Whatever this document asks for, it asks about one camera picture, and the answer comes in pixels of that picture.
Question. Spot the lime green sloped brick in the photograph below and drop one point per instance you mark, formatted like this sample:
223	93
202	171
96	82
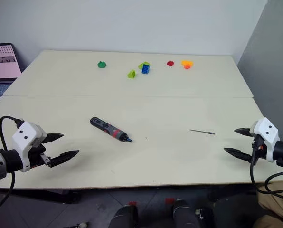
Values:
145	63

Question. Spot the black table base bar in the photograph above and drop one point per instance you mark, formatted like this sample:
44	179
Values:
37	194

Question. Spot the yellow toy brick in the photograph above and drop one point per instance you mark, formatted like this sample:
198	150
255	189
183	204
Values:
187	62

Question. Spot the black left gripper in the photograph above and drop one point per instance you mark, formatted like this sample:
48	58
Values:
35	156

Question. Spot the grey red electric screwdriver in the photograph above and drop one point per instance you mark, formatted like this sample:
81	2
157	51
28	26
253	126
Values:
108	129

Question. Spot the open laptop with pink screen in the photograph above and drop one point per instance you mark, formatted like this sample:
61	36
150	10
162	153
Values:
2	61

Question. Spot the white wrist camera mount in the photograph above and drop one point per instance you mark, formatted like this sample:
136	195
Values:
268	133
25	133

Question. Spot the blue toy brick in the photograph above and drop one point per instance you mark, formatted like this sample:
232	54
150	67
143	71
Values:
145	69

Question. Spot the tan fabric object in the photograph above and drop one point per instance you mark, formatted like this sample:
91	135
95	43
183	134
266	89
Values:
276	209

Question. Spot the red toy brick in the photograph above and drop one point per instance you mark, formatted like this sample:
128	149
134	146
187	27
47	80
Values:
170	63

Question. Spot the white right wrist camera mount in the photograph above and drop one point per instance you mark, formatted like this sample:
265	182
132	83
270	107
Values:
268	133

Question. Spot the lime green wedge brick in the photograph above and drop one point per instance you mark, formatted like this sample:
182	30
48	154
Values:
132	74

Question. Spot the dark rounded shape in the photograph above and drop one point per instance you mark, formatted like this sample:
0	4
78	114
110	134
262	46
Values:
189	215
123	217

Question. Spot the orange toy brick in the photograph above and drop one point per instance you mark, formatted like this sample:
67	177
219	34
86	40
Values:
187	66

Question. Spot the dark green toy brick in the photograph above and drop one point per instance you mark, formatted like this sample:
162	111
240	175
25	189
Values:
101	64

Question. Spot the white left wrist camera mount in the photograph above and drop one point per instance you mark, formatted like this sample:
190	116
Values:
25	133

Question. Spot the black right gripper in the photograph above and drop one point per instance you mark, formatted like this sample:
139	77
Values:
260	154

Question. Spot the thin metal screwdriver bit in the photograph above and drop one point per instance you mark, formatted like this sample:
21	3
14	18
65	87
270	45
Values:
202	131

